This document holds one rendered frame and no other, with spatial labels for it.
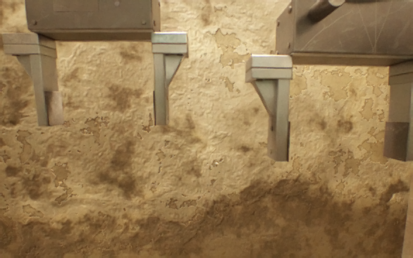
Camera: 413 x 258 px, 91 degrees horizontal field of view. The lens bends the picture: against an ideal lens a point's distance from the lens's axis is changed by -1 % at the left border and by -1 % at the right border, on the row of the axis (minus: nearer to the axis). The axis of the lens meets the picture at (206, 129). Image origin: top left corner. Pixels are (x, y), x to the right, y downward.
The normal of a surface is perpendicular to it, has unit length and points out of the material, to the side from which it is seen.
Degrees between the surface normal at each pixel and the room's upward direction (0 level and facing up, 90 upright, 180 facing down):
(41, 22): 94
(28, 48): 94
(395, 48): 90
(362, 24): 90
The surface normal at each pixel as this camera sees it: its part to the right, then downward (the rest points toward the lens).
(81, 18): 0.03, 0.15
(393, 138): -1.00, -0.01
